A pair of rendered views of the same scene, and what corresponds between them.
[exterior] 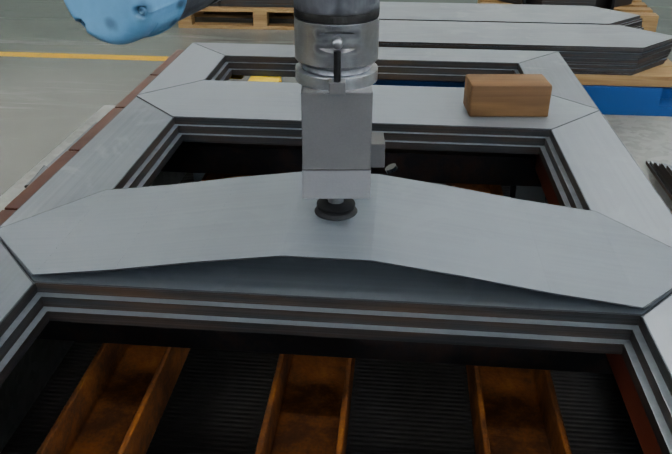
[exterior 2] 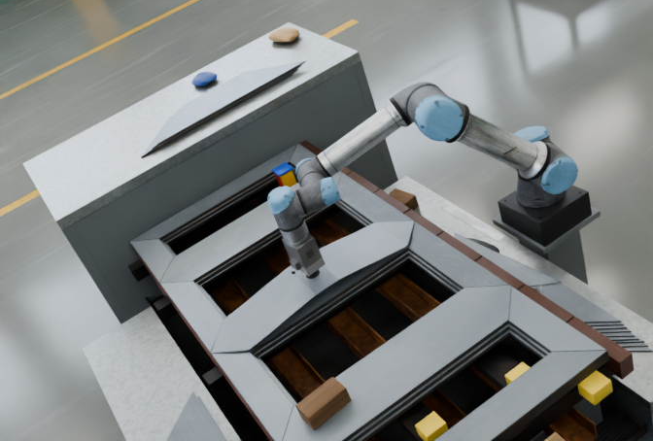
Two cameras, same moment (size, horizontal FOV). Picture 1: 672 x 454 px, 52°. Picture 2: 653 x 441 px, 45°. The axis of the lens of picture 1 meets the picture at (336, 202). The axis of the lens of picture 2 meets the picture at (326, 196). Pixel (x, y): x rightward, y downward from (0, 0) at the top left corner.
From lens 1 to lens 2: 2.69 m
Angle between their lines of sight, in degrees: 115
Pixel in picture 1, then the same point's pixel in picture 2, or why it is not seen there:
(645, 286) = (224, 327)
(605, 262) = (237, 326)
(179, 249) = (342, 243)
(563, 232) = (253, 328)
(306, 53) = not seen: hidden behind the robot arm
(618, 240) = (237, 341)
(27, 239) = (397, 224)
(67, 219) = (398, 233)
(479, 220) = (276, 307)
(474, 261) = (267, 291)
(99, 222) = (385, 238)
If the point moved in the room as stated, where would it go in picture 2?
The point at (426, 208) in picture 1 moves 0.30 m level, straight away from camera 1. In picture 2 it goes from (292, 295) to (339, 353)
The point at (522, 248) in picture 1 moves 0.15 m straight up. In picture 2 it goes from (259, 309) to (241, 272)
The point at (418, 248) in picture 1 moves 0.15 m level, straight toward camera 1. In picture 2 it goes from (281, 281) to (261, 258)
